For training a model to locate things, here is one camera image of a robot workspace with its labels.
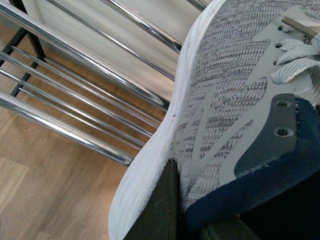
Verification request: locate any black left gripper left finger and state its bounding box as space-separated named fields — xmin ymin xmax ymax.
xmin=126 ymin=159 xmax=178 ymax=240

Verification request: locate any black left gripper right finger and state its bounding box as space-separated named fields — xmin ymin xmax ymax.
xmin=199 ymin=172 xmax=320 ymax=240

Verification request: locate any grey sneaker with navy collar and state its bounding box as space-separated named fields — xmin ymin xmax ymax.
xmin=108 ymin=0 xmax=320 ymax=240

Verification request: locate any black metal shoe rack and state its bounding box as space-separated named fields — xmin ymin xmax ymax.
xmin=0 ymin=0 xmax=206 ymax=166

